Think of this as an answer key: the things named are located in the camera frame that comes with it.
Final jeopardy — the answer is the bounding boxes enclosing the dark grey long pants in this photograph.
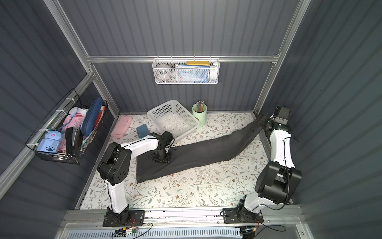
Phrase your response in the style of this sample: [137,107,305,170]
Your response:
[136,114,270,183]

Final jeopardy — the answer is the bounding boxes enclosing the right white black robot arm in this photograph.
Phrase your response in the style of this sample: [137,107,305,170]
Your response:
[243,110,302,214]

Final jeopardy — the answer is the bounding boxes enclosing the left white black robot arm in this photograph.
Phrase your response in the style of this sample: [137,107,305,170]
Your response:
[97,131,175,214]

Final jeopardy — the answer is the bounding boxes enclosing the white tape roll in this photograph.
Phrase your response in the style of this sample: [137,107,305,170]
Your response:
[154,64,172,82]

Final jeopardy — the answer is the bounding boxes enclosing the blue snap wallet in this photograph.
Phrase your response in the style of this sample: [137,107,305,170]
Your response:
[136,124,150,138]

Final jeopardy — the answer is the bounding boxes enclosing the white plastic perforated basket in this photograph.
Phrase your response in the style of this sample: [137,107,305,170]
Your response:
[147,100,200,140]

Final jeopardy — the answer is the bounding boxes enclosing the pink pencil case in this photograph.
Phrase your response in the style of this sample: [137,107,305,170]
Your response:
[110,115,133,139]

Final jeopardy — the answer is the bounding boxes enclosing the green pencil cup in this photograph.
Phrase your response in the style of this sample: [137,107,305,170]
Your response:
[192,104,208,127]

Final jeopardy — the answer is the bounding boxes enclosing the colored pencils in cup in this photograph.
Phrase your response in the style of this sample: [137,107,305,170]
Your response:
[195,101,205,113]

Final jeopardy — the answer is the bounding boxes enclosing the navy blue zip pouch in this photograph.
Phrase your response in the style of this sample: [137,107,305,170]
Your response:
[80,97,103,137]

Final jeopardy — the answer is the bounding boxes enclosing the blue white box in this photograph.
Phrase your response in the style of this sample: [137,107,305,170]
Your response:
[175,64,210,83]

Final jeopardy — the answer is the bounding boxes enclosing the black stapler in side basket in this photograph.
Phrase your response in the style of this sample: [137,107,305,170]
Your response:
[65,127,78,155]

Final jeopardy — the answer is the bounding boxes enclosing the pink toy in side basket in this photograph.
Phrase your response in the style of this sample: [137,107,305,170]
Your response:
[58,113,83,152]

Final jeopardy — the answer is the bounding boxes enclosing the light blue paw toy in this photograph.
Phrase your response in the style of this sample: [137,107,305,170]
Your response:
[37,130,63,153]

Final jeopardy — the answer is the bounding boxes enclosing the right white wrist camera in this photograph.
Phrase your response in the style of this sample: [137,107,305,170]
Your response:
[273,106,291,124]

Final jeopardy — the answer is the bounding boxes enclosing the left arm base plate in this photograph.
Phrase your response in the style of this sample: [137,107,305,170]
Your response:
[102,209,145,228]

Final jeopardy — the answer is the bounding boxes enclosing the yellow item in wall basket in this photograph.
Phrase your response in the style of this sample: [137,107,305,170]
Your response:
[186,61,210,67]

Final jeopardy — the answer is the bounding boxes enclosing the white wire wall basket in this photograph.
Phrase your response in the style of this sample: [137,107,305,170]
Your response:
[152,59,220,85]

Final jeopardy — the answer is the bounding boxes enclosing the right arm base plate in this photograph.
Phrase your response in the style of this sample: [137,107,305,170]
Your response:
[220,207,264,224]

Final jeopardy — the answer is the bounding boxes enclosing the black wire side basket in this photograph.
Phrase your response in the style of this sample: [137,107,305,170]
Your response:
[25,90,108,164]

